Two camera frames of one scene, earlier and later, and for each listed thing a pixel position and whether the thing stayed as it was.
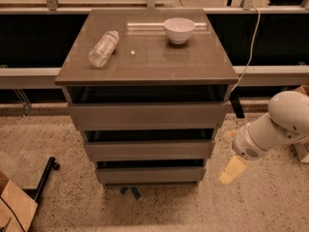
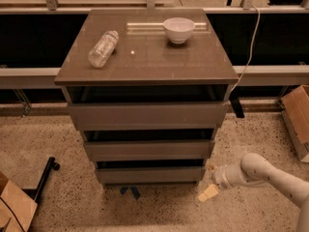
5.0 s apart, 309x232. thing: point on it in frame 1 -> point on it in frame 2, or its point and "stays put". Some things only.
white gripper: x=245 y=144 -> x=219 y=179
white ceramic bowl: x=179 y=29 stays put
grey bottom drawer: x=151 y=175 stays put
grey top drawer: x=148 y=116 stays put
